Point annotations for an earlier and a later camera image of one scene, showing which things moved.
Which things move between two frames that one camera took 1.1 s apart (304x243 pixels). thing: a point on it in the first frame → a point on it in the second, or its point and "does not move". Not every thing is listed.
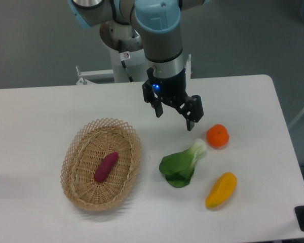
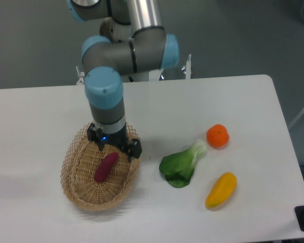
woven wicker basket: x=93 y=142 does not move
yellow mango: x=221 y=190 does not move
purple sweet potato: x=105 y=166 does not move
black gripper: x=172 y=89 → x=120 y=139
